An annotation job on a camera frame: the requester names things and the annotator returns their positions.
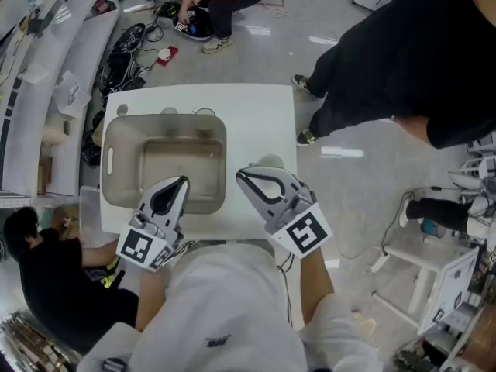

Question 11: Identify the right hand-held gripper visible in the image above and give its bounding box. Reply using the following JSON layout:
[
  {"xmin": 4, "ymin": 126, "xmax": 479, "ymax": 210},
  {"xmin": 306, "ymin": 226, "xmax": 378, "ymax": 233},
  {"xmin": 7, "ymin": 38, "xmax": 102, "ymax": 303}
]
[{"xmin": 236, "ymin": 167, "xmax": 334, "ymax": 261}]

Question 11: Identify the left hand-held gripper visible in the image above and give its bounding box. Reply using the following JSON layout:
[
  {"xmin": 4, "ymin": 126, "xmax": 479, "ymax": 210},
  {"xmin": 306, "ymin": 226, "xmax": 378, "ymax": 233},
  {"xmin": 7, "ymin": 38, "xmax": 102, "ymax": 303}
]
[{"xmin": 115, "ymin": 175, "xmax": 191, "ymax": 273}]

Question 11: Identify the white cup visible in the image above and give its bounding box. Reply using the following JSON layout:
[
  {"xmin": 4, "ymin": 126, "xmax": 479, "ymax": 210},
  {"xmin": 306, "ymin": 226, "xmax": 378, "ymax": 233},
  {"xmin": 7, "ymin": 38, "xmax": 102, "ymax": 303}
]
[{"xmin": 247, "ymin": 153, "xmax": 287, "ymax": 171}]

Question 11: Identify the translucent grey plastic tub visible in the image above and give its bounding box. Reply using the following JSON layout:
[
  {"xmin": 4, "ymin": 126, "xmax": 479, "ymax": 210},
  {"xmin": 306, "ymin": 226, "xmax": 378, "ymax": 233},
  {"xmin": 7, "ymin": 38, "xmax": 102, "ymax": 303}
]
[{"xmin": 99, "ymin": 113, "xmax": 228, "ymax": 215}]

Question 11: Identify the person's left forearm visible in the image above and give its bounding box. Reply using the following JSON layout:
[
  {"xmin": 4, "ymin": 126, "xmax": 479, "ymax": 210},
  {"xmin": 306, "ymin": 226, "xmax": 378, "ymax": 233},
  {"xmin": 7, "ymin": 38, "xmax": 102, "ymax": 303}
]
[{"xmin": 134, "ymin": 268, "xmax": 168, "ymax": 333}]

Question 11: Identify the person's right forearm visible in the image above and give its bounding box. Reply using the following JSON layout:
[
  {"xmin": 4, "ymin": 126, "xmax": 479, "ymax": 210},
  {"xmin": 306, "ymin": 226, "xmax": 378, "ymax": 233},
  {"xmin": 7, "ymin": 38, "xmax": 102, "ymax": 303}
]
[{"xmin": 295, "ymin": 247, "xmax": 336, "ymax": 326}]

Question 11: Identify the clear plastic bin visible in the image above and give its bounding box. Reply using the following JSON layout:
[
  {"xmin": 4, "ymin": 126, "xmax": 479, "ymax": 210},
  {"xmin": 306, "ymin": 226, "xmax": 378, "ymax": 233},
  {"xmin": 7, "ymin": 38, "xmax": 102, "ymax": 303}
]
[{"xmin": 78, "ymin": 184, "xmax": 103, "ymax": 244}]

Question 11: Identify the black bag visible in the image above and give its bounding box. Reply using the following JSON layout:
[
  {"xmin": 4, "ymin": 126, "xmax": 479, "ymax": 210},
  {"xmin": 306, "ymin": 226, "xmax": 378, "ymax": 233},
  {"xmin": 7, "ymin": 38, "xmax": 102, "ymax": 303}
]
[{"xmin": 80, "ymin": 108, "xmax": 106, "ymax": 167}]

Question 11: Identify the white power strip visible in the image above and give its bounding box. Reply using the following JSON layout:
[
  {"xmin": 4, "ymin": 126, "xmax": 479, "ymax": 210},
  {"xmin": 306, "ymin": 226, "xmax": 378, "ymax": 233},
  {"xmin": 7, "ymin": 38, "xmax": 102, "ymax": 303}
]
[{"xmin": 370, "ymin": 251, "xmax": 390, "ymax": 274}]

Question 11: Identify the person's white shirt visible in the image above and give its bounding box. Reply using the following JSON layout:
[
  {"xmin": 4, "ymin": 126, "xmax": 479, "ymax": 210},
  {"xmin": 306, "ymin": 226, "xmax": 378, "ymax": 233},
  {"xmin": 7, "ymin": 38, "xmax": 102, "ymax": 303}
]
[{"xmin": 77, "ymin": 242, "xmax": 384, "ymax": 372}]

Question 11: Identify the cream rounded object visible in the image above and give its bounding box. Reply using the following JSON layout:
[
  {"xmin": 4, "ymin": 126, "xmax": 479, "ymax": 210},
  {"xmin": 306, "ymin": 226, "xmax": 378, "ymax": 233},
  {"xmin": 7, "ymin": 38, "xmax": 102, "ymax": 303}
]
[{"xmin": 41, "ymin": 123, "xmax": 64, "ymax": 147}]

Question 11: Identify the white perforated basket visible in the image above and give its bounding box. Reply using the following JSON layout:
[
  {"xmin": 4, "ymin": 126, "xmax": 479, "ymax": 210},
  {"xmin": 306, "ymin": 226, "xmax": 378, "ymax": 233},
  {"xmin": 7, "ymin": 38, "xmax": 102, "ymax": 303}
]
[{"xmin": 53, "ymin": 70, "xmax": 93, "ymax": 119}]

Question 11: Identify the white side table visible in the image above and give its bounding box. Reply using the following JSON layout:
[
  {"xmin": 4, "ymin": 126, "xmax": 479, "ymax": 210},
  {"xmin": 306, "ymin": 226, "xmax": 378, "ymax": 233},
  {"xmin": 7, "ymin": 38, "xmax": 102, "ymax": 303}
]
[{"xmin": 370, "ymin": 243, "xmax": 468, "ymax": 318}]

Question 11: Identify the red mat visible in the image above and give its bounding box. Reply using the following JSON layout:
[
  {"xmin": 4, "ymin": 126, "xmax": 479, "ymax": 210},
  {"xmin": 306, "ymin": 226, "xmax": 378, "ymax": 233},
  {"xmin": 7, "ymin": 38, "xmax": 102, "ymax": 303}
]
[{"xmin": 155, "ymin": 45, "xmax": 180, "ymax": 68}]

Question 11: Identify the blue bucket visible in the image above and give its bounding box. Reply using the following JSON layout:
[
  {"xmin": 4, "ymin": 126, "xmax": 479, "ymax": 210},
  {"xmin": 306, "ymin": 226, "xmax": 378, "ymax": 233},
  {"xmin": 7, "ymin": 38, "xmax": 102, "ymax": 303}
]
[{"xmin": 421, "ymin": 218, "xmax": 447, "ymax": 240}]

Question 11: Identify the white metal shelf rack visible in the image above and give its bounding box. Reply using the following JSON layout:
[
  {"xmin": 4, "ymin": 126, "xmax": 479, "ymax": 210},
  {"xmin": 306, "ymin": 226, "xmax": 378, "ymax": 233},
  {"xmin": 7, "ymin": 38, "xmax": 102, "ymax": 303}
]
[{"xmin": 0, "ymin": 0, "xmax": 120, "ymax": 208}]

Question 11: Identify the black oval case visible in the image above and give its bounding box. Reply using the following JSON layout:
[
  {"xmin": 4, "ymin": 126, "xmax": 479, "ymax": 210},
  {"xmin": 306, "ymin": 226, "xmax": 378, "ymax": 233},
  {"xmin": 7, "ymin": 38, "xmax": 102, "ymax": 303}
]
[{"xmin": 172, "ymin": 5, "xmax": 215, "ymax": 40}]

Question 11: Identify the white marker board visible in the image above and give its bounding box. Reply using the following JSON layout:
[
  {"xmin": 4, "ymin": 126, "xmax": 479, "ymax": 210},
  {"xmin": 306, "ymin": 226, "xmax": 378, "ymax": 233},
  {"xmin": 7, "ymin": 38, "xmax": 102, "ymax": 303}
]
[{"xmin": 416, "ymin": 246, "xmax": 481, "ymax": 337}]

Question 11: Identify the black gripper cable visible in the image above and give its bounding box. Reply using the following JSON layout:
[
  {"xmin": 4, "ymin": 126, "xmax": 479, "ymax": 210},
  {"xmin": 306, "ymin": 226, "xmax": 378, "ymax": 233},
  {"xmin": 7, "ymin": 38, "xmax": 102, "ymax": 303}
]
[
  {"xmin": 276, "ymin": 251, "xmax": 298, "ymax": 327},
  {"xmin": 165, "ymin": 239, "xmax": 197, "ymax": 264}
]

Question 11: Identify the pile of black cables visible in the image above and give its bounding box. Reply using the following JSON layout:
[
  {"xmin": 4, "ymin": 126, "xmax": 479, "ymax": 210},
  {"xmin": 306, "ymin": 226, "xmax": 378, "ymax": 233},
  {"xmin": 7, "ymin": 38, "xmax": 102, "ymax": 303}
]
[{"xmin": 98, "ymin": 22, "xmax": 158, "ymax": 97}]

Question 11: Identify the black strap buckle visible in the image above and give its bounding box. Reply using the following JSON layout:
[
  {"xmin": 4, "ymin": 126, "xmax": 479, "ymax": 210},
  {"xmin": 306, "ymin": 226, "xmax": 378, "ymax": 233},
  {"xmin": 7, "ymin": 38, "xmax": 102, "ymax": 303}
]
[{"xmin": 100, "ymin": 356, "xmax": 128, "ymax": 372}]

